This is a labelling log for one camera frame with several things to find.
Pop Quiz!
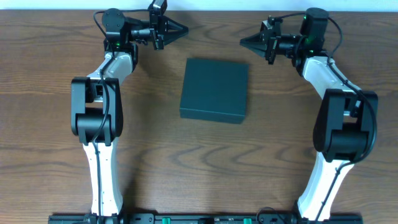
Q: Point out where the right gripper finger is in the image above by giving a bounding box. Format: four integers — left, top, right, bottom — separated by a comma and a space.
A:
240, 39, 267, 58
240, 32, 262, 44

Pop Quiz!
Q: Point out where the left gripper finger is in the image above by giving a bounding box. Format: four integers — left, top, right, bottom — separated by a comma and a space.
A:
163, 30, 188, 46
162, 16, 188, 34

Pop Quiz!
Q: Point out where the dark green gift box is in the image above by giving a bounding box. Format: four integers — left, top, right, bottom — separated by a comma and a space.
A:
179, 58, 249, 124

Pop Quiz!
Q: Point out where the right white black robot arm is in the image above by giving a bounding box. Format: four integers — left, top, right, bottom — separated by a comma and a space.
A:
240, 7, 378, 223

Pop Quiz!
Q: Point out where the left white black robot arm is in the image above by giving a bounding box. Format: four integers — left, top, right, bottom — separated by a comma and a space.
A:
71, 4, 188, 223

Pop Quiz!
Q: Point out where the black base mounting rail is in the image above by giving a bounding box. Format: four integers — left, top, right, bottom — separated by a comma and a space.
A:
47, 213, 364, 224

